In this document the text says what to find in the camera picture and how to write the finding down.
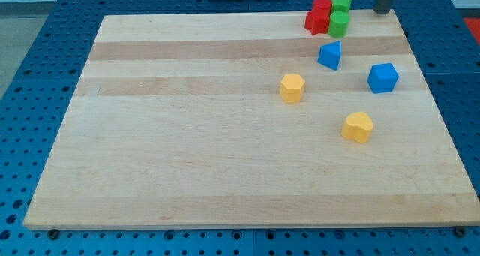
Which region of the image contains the red star block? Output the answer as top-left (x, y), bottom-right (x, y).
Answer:
top-left (304, 9), bottom-right (330, 35)

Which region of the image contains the green star block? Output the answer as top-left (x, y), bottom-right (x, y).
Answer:
top-left (331, 0), bottom-right (353, 13)

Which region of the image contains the yellow hexagon block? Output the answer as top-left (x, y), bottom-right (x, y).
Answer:
top-left (280, 74), bottom-right (305, 103)

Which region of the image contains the green cylinder block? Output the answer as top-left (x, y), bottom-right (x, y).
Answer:
top-left (328, 11), bottom-right (350, 38)

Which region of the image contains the red cylinder block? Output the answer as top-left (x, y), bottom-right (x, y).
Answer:
top-left (312, 0), bottom-right (333, 14)

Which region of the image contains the blue triangle block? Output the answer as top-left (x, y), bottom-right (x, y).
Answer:
top-left (317, 41), bottom-right (342, 71)

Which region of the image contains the blue cube block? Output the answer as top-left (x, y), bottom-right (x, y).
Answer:
top-left (367, 63), bottom-right (399, 94)

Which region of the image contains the yellow heart block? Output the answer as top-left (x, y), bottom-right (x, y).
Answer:
top-left (340, 112), bottom-right (374, 143)

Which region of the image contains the wooden board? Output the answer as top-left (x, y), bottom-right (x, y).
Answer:
top-left (23, 10), bottom-right (479, 230)

